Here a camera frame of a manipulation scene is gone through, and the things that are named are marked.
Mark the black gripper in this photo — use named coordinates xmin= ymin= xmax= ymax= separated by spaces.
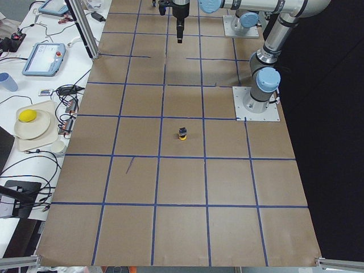
xmin=158 ymin=0 xmax=190 ymax=44

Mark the yellow push button switch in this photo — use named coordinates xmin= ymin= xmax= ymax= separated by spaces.
xmin=178 ymin=127 xmax=187 ymax=140

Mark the black power adapter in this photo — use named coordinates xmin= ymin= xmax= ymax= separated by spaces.
xmin=91 ymin=11 xmax=106 ymax=22

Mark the blue teach pendant tablet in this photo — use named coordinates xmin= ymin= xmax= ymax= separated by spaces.
xmin=22 ymin=43 xmax=66 ymax=77

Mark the cream square tray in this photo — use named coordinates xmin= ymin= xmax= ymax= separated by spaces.
xmin=14 ymin=100 xmax=58 ymax=151

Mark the white paper cup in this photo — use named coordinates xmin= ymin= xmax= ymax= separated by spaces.
xmin=51 ymin=140 xmax=67 ymax=156

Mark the cream round plate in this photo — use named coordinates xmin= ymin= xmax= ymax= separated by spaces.
xmin=14 ymin=110 xmax=51 ymax=139

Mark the yellow lemon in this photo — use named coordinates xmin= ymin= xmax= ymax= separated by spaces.
xmin=18 ymin=109 xmax=37 ymax=123

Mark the light blue cup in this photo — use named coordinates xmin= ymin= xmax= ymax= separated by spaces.
xmin=0 ymin=72 xmax=18 ymax=92

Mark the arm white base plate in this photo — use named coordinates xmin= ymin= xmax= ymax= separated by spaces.
xmin=233 ymin=86 xmax=280 ymax=122
xmin=222 ymin=15 xmax=259 ymax=39

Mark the aluminium frame post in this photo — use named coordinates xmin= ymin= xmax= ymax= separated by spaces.
xmin=65 ymin=0 xmax=100 ymax=59

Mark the black camera stand base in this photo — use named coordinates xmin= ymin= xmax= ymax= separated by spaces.
xmin=1 ymin=180 xmax=42 ymax=218

